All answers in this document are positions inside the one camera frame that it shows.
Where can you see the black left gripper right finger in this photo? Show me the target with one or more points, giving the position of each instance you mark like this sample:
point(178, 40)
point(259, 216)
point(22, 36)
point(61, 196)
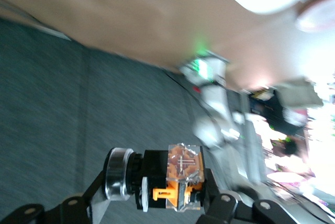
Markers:
point(230, 211)

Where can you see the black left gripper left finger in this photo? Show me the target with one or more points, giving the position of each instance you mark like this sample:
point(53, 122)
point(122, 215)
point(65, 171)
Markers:
point(52, 211)

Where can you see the orange black push-button switch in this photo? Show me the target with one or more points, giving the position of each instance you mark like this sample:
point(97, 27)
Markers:
point(183, 161)

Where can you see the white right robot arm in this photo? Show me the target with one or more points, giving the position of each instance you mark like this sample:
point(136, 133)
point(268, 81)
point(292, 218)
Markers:
point(214, 103)

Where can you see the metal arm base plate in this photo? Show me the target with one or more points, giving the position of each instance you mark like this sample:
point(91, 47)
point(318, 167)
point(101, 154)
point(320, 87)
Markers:
point(189, 68)

